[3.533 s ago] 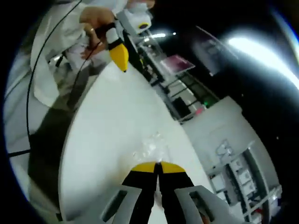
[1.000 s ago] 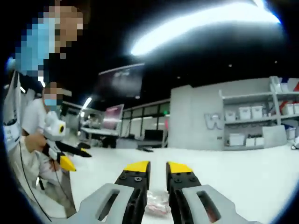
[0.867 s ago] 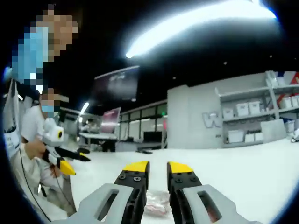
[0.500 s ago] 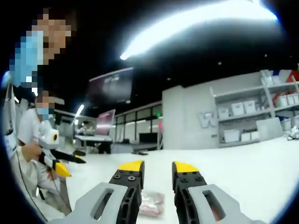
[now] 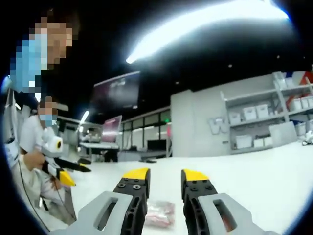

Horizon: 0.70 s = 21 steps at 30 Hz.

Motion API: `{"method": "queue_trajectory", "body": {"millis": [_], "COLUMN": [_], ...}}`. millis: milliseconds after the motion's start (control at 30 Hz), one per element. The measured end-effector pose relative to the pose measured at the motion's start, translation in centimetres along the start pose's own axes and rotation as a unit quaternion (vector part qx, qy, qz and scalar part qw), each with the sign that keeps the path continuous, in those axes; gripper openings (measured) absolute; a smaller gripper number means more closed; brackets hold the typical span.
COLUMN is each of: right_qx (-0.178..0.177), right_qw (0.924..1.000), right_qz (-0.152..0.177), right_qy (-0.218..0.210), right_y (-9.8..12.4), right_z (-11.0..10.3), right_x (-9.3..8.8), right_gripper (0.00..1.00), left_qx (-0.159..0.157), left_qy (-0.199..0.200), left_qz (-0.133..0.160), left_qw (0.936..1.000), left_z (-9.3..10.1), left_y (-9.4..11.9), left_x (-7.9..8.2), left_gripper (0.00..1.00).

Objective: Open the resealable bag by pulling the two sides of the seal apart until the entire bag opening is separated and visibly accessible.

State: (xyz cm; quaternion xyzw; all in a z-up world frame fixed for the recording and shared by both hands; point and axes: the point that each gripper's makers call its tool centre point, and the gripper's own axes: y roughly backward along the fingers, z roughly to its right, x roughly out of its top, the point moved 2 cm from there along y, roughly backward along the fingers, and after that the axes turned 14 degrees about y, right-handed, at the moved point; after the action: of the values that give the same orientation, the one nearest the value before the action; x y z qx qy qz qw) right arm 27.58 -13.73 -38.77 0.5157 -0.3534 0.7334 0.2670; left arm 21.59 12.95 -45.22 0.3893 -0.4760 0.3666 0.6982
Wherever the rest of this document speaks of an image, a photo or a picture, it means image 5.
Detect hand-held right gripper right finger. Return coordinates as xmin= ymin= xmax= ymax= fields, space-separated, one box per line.
xmin=181 ymin=169 xmax=282 ymax=235

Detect person in white coat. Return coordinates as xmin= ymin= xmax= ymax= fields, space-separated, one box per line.
xmin=3 ymin=85 xmax=25 ymax=172

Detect person's left hand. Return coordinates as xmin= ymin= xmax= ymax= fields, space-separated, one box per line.
xmin=23 ymin=148 xmax=46 ymax=172

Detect black cable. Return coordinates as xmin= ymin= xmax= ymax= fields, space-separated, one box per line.
xmin=51 ymin=176 xmax=77 ymax=219
xmin=16 ymin=161 xmax=49 ymax=231

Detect clear resealable bag pink contents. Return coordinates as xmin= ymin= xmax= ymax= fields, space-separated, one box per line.
xmin=144 ymin=200 xmax=176 ymax=230

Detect pink curved monitor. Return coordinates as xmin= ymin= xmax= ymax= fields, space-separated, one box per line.
xmin=101 ymin=115 xmax=123 ymax=144

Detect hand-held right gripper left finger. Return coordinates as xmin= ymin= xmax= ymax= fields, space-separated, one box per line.
xmin=73 ymin=167 xmax=151 ymax=235

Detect grey metal shelf rack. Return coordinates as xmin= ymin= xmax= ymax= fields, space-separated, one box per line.
xmin=219 ymin=70 xmax=313 ymax=155

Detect grey plastic crate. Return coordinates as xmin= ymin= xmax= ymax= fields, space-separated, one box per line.
xmin=268 ymin=121 xmax=298 ymax=145

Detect row of white storage boxes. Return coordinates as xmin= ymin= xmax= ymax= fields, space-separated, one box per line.
xmin=228 ymin=96 xmax=313 ymax=149

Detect white chest-worn device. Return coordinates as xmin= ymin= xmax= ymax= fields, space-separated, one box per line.
xmin=5 ymin=139 xmax=21 ymax=169

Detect short ceiling light bar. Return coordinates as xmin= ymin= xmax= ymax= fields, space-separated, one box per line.
xmin=80 ymin=110 xmax=90 ymax=126

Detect long ceiling light strip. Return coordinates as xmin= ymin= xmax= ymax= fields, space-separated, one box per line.
xmin=125 ymin=0 xmax=290 ymax=65

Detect black monitor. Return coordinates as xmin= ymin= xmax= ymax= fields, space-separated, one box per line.
xmin=147 ymin=139 xmax=168 ymax=152

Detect hanging dark screen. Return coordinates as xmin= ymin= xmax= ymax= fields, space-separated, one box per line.
xmin=91 ymin=70 xmax=141 ymax=110

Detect grey desk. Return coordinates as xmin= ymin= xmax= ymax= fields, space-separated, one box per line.
xmin=78 ymin=141 xmax=121 ymax=163

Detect black framed glass partition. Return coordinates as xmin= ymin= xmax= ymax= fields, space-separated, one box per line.
xmin=121 ymin=107 xmax=172 ymax=158

